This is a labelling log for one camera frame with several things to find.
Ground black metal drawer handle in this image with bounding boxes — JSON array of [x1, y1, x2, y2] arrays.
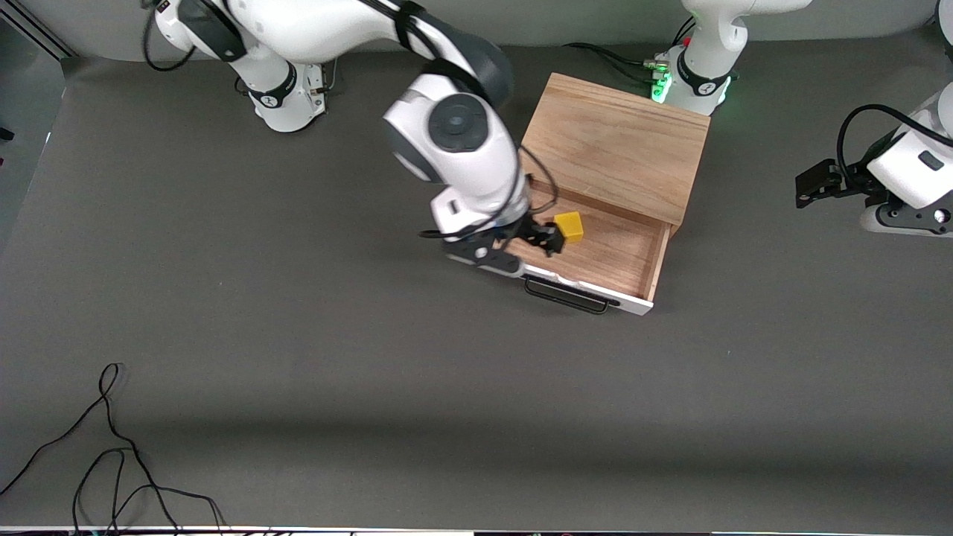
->
[[523, 274, 620, 315]]

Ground black velcro forearm strap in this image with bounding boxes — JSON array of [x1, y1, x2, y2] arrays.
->
[[391, 0, 433, 57]]

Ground wooden drawer with white face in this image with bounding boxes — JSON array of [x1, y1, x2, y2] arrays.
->
[[506, 175, 675, 317]]

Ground grey felt table mat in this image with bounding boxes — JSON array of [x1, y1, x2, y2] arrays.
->
[[0, 30, 953, 531]]

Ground black right arm base cables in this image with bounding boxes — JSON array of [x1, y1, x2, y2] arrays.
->
[[237, 60, 340, 98]]

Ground black left arm base cables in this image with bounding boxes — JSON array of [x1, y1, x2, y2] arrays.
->
[[562, 16, 697, 84]]

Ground wooden drawer cabinet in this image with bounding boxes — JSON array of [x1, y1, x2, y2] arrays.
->
[[519, 72, 710, 237]]

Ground thin black loose cable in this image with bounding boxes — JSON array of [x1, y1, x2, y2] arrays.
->
[[0, 363, 224, 534]]

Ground black arm base cables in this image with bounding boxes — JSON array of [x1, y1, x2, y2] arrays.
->
[[237, 60, 340, 98], [562, 16, 697, 84]]

